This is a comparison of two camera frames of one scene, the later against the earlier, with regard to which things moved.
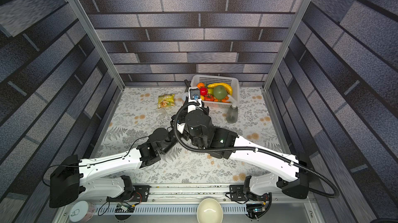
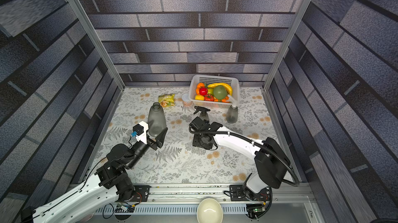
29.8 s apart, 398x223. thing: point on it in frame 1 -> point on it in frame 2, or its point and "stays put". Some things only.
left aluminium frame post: [86, 24] stays put
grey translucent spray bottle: [232, 114] stays put
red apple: [203, 91] stays put
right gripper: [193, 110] -> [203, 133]
